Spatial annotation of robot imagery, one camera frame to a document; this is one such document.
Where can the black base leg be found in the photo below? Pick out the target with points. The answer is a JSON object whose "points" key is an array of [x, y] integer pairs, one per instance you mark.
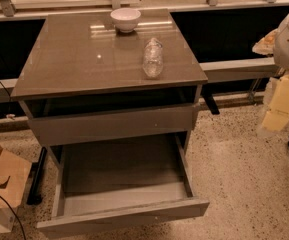
{"points": [[34, 197], [209, 100]]}

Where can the clear plastic water bottle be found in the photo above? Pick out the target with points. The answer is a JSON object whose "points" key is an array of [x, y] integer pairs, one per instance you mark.
{"points": [[153, 58]]}

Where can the white ceramic bowl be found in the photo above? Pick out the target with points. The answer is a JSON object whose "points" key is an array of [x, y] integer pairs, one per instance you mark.
{"points": [[125, 19]]}

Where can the grey drawer cabinet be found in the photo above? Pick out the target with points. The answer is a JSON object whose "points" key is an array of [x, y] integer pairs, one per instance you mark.
{"points": [[81, 64]]}

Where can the closed grey upper drawer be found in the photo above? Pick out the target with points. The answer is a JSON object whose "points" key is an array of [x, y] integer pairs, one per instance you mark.
{"points": [[63, 130]]}

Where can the black right base leg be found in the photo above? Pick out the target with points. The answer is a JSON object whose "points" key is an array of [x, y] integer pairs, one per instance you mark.
{"points": [[209, 100]]}

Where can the open grey middle drawer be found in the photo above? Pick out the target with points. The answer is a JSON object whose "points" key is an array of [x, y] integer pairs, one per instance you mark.
{"points": [[108, 185]]}

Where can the grey window frame rail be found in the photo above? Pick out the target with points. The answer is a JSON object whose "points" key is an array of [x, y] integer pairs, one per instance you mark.
{"points": [[220, 33]]}

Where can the black left base leg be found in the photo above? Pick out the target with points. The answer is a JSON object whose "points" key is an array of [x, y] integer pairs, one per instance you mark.
{"points": [[34, 197]]}

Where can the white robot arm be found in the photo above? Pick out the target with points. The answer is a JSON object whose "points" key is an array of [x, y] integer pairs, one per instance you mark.
{"points": [[276, 43]]}

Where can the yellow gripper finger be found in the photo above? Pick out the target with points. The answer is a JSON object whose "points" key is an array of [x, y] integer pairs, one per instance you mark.
{"points": [[265, 46], [277, 116]]}

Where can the brown cardboard box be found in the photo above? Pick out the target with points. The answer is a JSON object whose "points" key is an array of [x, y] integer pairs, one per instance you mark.
{"points": [[14, 172]]}

